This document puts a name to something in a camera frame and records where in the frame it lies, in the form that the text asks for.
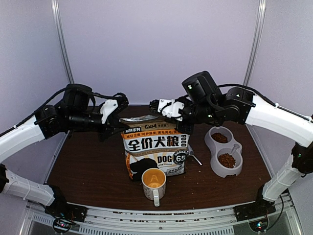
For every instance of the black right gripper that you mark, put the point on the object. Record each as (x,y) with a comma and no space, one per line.
(186,129)

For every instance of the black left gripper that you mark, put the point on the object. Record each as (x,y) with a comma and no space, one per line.
(107,130)

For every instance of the brown dog food bag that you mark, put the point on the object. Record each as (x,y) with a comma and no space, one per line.
(151,142)

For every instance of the metal spoon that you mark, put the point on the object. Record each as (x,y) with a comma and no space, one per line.
(191,153)

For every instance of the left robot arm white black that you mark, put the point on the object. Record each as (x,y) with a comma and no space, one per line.
(75,108)

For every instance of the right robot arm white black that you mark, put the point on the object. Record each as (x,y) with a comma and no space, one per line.
(205,103)

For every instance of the white double pet bowl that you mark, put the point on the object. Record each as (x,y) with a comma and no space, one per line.
(231,147)

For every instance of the white mug yellow inside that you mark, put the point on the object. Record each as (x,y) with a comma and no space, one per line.
(154,185)

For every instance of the left circuit board with leds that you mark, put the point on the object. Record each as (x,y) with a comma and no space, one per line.
(61,226)

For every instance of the circuit board with leds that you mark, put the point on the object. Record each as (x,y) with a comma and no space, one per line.
(61,226)
(259,225)

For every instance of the right circuit board with leds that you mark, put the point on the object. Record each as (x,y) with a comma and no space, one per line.
(259,225)

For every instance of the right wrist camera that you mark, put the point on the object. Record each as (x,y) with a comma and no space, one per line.
(167,108)

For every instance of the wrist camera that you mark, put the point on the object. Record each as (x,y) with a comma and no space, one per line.
(112,104)
(167,108)

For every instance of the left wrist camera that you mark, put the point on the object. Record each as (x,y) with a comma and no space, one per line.
(112,104)

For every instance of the aluminium front rail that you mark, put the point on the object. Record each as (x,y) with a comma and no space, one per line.
(212,221)

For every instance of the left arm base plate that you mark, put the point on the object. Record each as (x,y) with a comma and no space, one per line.
(70,212)

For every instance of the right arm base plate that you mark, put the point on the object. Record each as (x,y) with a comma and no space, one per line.
(253,210)

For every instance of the left aluminium corner post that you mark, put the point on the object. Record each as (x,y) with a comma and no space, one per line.
(64,55)

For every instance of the aluminium corner post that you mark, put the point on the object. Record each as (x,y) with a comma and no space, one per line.
(64,55)
(260,19)

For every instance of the right aluminium corner post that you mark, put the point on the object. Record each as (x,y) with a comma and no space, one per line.
(260,19)

